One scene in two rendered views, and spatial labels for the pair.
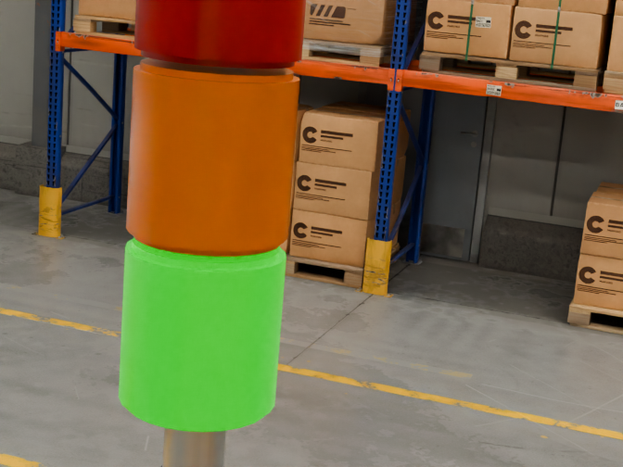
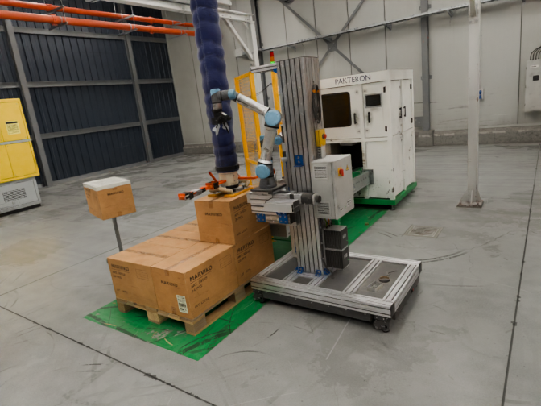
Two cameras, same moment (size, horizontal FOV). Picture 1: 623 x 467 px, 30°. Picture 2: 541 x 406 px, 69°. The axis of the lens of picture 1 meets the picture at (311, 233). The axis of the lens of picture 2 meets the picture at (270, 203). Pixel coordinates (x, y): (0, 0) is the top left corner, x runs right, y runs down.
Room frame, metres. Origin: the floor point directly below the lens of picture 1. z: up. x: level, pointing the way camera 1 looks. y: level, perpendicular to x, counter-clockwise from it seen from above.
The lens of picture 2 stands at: (1.66, -5.00, 1.72)
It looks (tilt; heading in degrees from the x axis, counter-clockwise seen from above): 14 degrees down; 107
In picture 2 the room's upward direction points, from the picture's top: 7 degrees counter-clockwise
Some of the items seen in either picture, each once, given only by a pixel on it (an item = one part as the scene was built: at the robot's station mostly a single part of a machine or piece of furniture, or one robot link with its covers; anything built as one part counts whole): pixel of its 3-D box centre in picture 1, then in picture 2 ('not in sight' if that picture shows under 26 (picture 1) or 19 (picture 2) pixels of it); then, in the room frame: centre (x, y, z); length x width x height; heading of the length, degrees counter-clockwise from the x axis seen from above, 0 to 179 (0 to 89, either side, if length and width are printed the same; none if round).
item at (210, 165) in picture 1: (212, 153); not in sight; (0.35, 0.03, 2.24); 0.05 x 0.05 x 0.05
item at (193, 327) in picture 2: not in sight; (200, 285); (-0.14, -1.83, 0.07); 1.20 x 1.00 x 0.14; 72
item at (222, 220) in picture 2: not in sight; (233, 213); (0.24, -1.64, 0.74); 0.60 x 0.40 x 0.40; 76
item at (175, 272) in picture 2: not in sight; (196, 259); (-0.14, -1.83, 0.34); 1.20 x 1.00 x 0.40; 72
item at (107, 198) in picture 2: not in sight; (109, 196); (-1.67, -0.98, 0.82); 0.60 x 0.40 x 0.40; 144
